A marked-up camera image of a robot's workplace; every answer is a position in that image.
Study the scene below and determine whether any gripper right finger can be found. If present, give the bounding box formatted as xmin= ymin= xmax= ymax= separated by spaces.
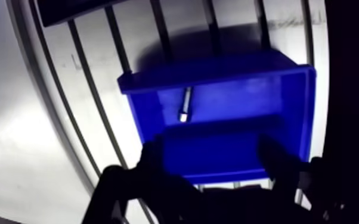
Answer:
xmin=256 ymin=134 xmax=359 ymax=224

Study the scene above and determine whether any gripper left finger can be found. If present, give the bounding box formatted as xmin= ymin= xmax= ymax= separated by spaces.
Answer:
xmin=82 ymin=137 xmax=205 ymax=224

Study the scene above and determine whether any blue bin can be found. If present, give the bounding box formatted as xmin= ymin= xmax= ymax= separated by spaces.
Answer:
xmin=117 ymin=49 xmax=317 ymax=185

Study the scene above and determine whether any steel bolt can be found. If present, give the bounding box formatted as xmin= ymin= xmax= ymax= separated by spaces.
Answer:
xmin=178 ymin=86 xmax=193 ymax=123

